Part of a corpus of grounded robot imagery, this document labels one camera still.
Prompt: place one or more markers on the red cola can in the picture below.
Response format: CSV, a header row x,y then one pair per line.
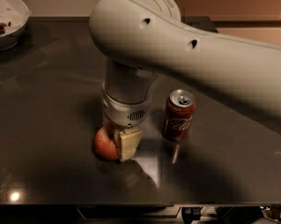
x,y
179,111

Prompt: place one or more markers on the white bowl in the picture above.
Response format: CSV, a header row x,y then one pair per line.
x,y
14,14

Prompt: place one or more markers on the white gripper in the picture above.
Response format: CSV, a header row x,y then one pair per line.
x,y
122,113

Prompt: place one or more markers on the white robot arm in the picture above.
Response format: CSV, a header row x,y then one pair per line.
x,y
141,38

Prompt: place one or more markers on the red apple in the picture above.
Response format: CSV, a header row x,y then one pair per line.
x,y
104,146

